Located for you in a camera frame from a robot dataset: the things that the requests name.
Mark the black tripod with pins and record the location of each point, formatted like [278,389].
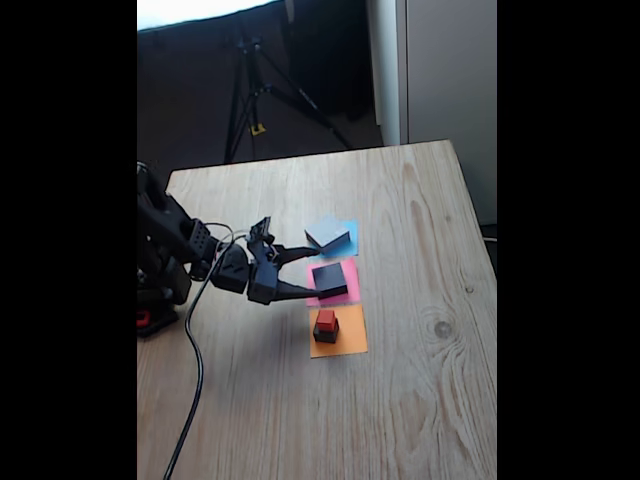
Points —
[248,80]

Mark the small black foam block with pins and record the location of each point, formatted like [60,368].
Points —
[326,336]

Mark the pink paper sheet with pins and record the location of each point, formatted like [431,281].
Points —
[354,280]

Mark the orange paper sheet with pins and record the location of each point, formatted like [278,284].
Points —
[352,335]

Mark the white cabinet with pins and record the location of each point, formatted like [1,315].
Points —
[450,75]

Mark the blue paper sheet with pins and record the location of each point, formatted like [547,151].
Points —
[352,242]

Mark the yellow tape marker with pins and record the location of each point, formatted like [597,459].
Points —
[257,130]

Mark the medium dark foam block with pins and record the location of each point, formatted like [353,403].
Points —
[329,277]

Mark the large grey foam block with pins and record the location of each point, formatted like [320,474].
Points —
[325,231]

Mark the red and black table clamp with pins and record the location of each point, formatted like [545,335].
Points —
[157,322]

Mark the red cube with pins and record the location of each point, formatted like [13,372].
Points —
[326,319]

